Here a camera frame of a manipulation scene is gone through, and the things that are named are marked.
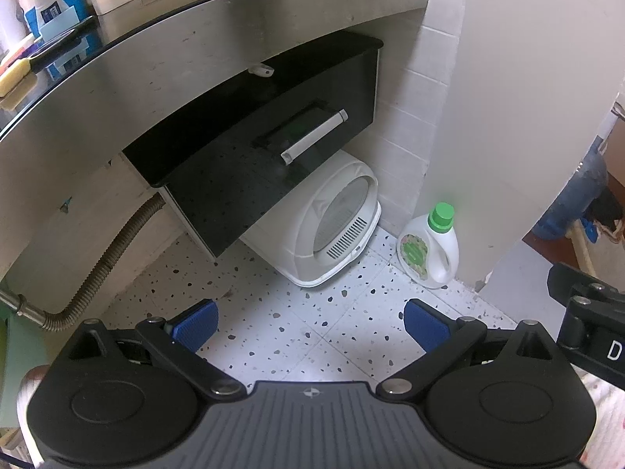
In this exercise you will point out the purple packet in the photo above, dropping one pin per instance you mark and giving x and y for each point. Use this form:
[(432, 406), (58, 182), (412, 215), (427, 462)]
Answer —
[(33, 48)]

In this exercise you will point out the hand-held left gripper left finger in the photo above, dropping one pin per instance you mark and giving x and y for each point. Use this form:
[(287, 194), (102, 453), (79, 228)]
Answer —
[(198, 323)]

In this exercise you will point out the white detergent bottle green cap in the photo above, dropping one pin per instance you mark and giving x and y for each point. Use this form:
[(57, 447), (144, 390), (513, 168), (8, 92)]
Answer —
[(439, 254)]

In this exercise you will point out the white tube with label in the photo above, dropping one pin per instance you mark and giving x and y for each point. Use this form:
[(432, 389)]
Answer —
[(49, 5)]

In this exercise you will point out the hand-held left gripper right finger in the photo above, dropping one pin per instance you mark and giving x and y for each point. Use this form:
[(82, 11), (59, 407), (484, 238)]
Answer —
[(425, 325)]

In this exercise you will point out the light blue small box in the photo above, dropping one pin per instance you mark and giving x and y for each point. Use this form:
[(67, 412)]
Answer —
[(61, 27)]

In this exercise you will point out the yellow sponge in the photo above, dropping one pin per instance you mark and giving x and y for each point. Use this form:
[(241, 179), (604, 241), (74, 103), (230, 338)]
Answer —
[(13, 78)]

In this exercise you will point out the small white plastic latch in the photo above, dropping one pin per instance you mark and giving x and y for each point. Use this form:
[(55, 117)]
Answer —
[(261, 70)]

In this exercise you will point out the white cat litter box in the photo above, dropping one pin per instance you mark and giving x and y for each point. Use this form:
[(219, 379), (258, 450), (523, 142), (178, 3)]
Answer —
[(293, 239)]

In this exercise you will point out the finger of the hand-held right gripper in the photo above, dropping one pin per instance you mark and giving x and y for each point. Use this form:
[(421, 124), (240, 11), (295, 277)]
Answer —
[(566, 281)]

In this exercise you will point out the grey vanity counter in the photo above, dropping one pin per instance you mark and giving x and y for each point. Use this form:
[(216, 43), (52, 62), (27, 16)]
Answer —
[(171, 49)]

